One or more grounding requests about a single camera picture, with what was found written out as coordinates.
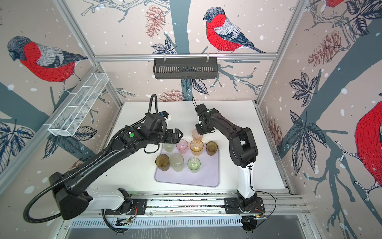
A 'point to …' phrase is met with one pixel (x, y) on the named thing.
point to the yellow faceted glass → (196, 146)
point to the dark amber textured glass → (211, 148)
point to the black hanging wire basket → (185, 68)
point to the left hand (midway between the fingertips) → (176, 135)
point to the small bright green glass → (194, 164)
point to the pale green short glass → (168, 147)
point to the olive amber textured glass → (162, 162)
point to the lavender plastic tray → (187, 168)
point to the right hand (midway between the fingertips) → (201, 133)
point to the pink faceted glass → (182, 146)
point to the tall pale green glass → (176, 161)
